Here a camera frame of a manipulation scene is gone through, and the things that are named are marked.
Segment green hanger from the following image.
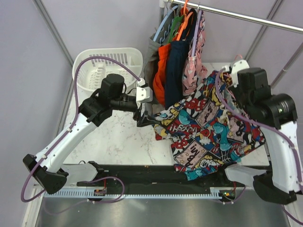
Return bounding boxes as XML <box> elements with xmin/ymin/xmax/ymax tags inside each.
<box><xmin>168</xmin><ymin>15</ymin><xmax>184</xmax><ymax>43</ymax></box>

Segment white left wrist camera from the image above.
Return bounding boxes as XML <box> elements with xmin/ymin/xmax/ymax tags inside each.
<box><xmin>136</xmin><ymin>87</ymin><xmax>153</xmax><ymax>103</ymax></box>

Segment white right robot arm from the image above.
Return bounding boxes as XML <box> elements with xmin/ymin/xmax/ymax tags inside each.
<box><xmin>217</xmin><ymin>68</ymin><xmax>303</xmax><ymax>205</ymax></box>

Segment orange shorts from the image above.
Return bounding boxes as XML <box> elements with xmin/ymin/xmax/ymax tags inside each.
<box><xmin>153</xmin><ymin>44</ymin><xmax>171</xmax><ymax>105</ymax></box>

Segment navy blue shorts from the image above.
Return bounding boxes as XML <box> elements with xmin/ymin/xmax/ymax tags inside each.
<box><xmin>164</xmin><ymin>9</ymin><xmax>197</xmax><ymax>109</ymax></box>

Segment light blue hanger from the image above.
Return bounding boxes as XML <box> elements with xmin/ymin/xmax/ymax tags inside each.
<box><xmin>153</xmin><ymin>6</ymin><xmax>178</xmax><ymax>44</ymax></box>

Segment grey shorts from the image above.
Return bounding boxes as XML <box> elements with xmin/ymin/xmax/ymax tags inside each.
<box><xmin>141</xmin><ymin>16</ymin><xmax>171</xmax><ymax>112</ymax></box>

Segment orange hanger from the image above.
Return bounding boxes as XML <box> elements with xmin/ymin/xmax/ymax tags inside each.
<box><xmin>172</xmin><ymin>0</ymin><xmax>193</xmax><ymax>41</ymax></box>

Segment white laundry basket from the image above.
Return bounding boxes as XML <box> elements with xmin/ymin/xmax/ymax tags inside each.
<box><xmin>72</xmin><ymin>47</ymin><xmax>143</xmax><ymax>93</ymax></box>

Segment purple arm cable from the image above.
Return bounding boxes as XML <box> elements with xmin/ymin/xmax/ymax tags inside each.
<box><xmin>214</xmin><ymin>67</ymin><xmax>303</xmax><ymax>225</ymax></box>
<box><xmin>20</xmin><ymin>56</ymin><xmax>143</xmax><ymax>215</ymax></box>

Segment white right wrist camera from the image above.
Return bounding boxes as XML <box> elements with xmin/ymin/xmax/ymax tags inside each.
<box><xmin>230</xmin><ymin>59</ymin><xmax>250</xmax><ymax>87</ymax></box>

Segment comic print shorts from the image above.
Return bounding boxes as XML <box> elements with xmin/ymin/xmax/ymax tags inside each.
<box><xmin>147</xmin><ymin>70</ymin><xmax>266</xmax><ymax>181</ymax></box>

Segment pink shark print shorts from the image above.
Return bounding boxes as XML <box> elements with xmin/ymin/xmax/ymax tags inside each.
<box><xmin>182</xmin><ymin>15</ymin><xmax>207</xmax><ymax>96</ymax></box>

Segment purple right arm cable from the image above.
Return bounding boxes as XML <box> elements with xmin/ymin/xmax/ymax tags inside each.
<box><xmin>214</xmin><ymin>67</ymin><xmax>303</xmax><ymax>225</ymax></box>

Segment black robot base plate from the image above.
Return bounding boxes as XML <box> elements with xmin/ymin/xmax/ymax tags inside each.
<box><xmin>75</xmin><ymin>164</ymin><xmax>261</xmax><ymax>195</ymax></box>

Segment lilac hanger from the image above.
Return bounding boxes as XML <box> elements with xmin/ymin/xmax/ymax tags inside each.
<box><xmin>189</xmin><ymin>9</ymin><xmax>204</xmax><ymax>57</ymax></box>

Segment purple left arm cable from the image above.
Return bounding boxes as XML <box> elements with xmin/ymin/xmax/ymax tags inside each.
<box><xmin>20</xmin><ymin>56</ymin><xmax>143</xmax><ymax>215</ymax></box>

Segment light blue cable duct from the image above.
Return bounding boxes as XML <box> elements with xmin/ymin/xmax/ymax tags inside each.
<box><xmin>43</xmin><ymin>187</ymin><xmax>226</xmax><ymax>199</ymax></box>

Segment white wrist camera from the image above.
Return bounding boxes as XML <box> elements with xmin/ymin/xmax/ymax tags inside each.
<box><xmin>136</xmin><ymin>87</ymin><xmax>153</xmax><ymax>103</ymax></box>
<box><xmin>230</xmin><ymin>59</ymin><xmax>250</xmax><ymax>87</ymax></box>

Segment metal clothes rail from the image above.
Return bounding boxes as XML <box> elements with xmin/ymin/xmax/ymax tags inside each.
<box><xmin>159</xmin><ymin>0</ymin><xmax>303</xmax><ymax>34</ymax></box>

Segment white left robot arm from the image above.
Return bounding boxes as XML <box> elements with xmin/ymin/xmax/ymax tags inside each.
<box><xmin>23</xmin><ymin>74</ymin><xmax>153</xmax><ymax>194</ymax></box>

